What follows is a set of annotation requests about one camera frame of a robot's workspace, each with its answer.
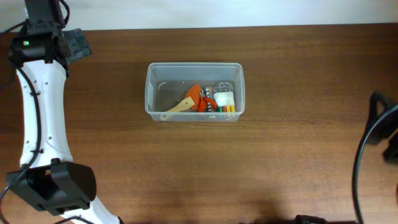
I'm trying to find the clear pack coloured wall plugs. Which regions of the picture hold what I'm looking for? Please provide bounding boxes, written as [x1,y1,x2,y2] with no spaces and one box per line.
[213,82,236,113]

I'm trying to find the orange handled pliers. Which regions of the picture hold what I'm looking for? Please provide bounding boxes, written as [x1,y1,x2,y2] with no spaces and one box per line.
[198,90,218,112]

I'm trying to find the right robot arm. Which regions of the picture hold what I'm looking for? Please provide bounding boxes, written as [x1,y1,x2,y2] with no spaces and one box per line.
[351,91,397,223]

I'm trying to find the clear plastic container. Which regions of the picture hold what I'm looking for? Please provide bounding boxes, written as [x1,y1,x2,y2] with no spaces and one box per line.
[145,62,245,122]

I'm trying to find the orange scraper wooden handle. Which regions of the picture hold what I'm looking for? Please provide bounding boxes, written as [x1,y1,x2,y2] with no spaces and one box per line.
[160,84,202,121]

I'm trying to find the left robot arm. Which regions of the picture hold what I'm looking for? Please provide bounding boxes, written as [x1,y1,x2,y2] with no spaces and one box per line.
[6,0,121,223]

